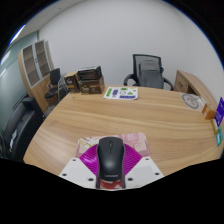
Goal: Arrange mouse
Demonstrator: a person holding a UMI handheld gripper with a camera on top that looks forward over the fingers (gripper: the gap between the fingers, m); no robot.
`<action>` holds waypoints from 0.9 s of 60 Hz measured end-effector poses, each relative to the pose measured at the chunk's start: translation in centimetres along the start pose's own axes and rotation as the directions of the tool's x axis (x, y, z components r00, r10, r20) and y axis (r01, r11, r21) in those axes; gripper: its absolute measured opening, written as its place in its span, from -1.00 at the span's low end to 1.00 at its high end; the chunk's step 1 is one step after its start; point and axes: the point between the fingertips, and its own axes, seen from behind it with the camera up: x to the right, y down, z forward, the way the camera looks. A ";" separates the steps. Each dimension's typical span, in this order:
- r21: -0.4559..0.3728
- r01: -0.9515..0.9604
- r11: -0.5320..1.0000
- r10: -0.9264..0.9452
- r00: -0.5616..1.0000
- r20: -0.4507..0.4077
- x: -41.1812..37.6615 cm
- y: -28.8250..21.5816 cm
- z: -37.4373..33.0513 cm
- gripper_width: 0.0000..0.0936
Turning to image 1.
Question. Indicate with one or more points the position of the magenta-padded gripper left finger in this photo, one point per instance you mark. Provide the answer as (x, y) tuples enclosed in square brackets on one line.
[(78, 170)]

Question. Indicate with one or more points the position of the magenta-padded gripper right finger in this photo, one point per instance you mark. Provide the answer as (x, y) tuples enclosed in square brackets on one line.
[(143, 170)]

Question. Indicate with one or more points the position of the black computer mouse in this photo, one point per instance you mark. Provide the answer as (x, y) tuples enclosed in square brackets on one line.
[(110, 158)]

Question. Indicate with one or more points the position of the black leather armchair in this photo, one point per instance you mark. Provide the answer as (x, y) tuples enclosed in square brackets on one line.
[(20, 126)]

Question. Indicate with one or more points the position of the white green printed leaflet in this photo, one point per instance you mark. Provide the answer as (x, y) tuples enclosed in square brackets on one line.
[(120, 93)]

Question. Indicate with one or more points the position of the small tan box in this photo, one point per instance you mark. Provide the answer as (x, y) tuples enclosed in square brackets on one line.
[(215, 126)]

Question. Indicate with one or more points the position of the large brown cardboard box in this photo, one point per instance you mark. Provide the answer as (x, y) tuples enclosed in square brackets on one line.
[(92, 86)]

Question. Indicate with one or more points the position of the orange cardboard box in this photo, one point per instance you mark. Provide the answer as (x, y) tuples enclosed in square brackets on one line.
[(208, 112)]

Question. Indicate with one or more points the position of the small brown cardboard box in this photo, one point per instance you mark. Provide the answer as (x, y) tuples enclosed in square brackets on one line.
[(71, 82)]

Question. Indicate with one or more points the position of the black visitor chair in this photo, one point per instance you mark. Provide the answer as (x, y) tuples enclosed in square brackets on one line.
[(54, 83)]

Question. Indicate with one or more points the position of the purple card package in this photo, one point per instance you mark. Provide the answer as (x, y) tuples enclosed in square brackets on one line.
[(220, 111)]

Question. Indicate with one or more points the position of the black printed box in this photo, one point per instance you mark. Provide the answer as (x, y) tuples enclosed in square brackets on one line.
[(90, 73)]

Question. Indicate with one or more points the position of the grey mesh office chair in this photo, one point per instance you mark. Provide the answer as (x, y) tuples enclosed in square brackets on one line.
[(149, 71)]

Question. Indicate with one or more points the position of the wooden side cabinet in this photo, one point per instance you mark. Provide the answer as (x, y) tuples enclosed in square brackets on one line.
[(193, 83)]

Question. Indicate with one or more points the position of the wooden shelf unit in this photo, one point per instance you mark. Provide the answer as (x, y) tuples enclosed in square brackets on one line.
[(33, 73)]

